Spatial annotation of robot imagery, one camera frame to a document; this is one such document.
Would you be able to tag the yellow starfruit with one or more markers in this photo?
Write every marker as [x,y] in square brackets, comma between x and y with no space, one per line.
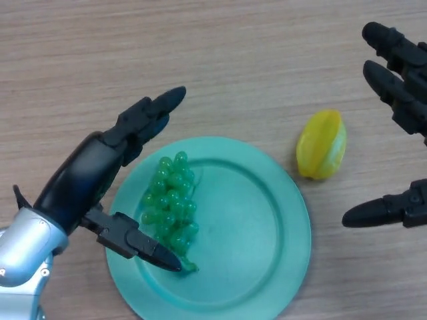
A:
[315,146]

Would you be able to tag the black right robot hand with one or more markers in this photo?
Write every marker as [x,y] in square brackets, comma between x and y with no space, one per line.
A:
[403,66]

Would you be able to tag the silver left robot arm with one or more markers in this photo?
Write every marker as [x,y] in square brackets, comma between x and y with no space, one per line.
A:
[23,246]

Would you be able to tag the teal round plate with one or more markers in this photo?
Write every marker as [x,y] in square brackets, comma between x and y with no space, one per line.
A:
[247,233]

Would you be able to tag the green grape bunch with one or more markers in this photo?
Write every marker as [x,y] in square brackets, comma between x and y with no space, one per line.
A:
[170,200]

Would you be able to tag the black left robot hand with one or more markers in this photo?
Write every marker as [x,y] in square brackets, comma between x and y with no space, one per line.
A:
[83,173]

